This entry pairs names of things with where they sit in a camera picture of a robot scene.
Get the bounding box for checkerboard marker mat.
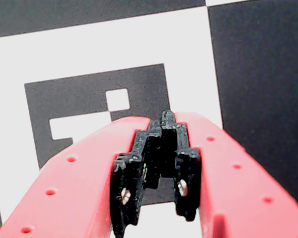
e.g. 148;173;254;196
0;0;298;238

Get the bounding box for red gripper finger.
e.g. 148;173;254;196
0;116;163;238
161;110;298;238

